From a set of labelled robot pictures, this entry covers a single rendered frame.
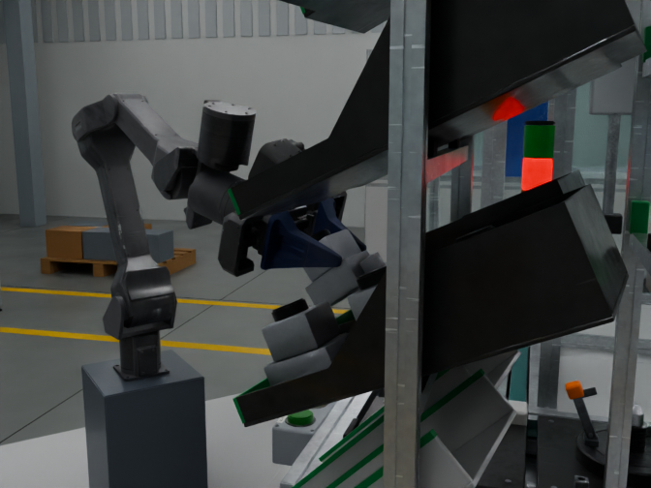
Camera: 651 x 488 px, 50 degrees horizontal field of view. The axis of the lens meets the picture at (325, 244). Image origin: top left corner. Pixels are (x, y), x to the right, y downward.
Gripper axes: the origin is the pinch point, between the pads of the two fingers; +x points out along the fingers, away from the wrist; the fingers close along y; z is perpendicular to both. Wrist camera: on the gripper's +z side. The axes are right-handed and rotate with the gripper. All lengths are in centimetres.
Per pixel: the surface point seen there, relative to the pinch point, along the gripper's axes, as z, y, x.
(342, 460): -16.6, -7.6, 11.2
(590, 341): -46, 110, 16
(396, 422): 1.2, -22.5, 20.6
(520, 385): -36, 57, 13
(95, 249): -257, 336, -428
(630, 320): -0.1, 13.6, 28.4
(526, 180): 1.9, 47.2, 5.4
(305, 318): 1.0, -16.2, 8.9
